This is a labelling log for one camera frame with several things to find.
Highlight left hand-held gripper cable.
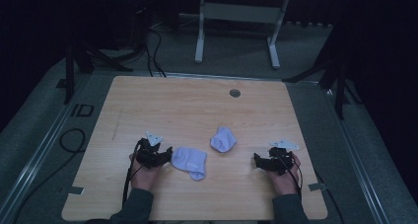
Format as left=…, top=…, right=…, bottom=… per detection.
left=121, top=140, right=143, bottom=209

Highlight light purple sock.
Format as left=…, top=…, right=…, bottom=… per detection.
left=171, top=146, right=208, bottom=182
left=209, top=126, right=238, bottom=154

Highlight white metal desk frame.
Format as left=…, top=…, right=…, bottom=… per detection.
left=194, top=0, right=292, bottom=70

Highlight right hand-held gripper cable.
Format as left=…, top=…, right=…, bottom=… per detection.
left=278, top=150, right=304, bottom=196

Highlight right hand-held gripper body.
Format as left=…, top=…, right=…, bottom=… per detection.
left=261, top=138, right=301, bottom=177

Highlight hand-held gripper cable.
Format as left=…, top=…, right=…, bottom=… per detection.
left=278, top=150, right=304, bottom=196
left=121, top=140, right=143, bottom=209

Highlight person's left hand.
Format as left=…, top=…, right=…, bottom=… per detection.
left=129, top=152, right=163, bottom=192

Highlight person's right hand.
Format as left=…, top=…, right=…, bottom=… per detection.
left=264, top=151, right=303, bottom=196

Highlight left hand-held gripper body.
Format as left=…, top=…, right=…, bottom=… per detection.
left=135, top=130, right=168, bottom=170

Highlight black hanging cables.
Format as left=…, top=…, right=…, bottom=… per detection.
left=143, top=28, right=168, bottom=78

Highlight black floor cable loop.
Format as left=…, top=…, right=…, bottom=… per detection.
left=11, top=127, right=87, bottom=224

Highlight black metal stand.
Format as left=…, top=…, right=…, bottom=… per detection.
left=283, top=52, right=363, bottom=120
left=62, top=40, right=134, bottom=106

